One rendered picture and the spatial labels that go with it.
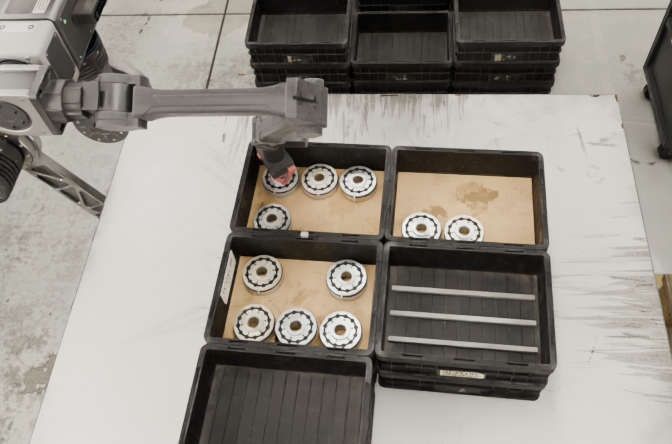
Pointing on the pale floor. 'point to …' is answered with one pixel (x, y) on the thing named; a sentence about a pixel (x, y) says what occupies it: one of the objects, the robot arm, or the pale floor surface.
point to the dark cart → (661, 82)
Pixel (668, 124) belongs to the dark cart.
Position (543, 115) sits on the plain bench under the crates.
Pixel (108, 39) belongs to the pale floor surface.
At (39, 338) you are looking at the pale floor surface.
